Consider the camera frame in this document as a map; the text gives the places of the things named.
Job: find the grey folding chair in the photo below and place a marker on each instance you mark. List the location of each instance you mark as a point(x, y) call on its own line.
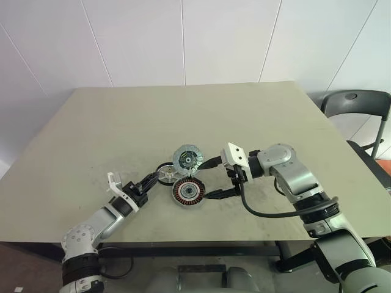
point(363, 100)

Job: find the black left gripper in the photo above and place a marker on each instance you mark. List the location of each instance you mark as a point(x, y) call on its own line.
point(138, 196)

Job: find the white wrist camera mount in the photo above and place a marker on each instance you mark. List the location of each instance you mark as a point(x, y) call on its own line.
point(235, 154)
point(115, 184)

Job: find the grey rounded shape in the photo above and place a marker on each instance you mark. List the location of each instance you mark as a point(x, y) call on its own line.
point(242, 280)

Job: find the orange box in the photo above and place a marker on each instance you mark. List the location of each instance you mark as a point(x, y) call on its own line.
point(385, 168)

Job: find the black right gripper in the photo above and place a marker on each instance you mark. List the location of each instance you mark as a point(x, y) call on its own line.
point(236, 178)

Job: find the copper wound motor stator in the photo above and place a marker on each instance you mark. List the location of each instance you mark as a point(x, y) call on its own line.
point(187, 191)

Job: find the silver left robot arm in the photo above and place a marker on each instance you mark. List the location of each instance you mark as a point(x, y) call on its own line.
point(104, 219)

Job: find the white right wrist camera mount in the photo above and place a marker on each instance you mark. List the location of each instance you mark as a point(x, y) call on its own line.
point(235, 154)

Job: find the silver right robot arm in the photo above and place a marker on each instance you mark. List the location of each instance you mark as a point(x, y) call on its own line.
point(287, 171)

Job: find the black table frame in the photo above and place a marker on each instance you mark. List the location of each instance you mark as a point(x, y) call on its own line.
point(183, 251)

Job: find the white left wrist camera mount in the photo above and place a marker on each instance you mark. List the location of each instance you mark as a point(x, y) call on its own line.
point(115, 184)

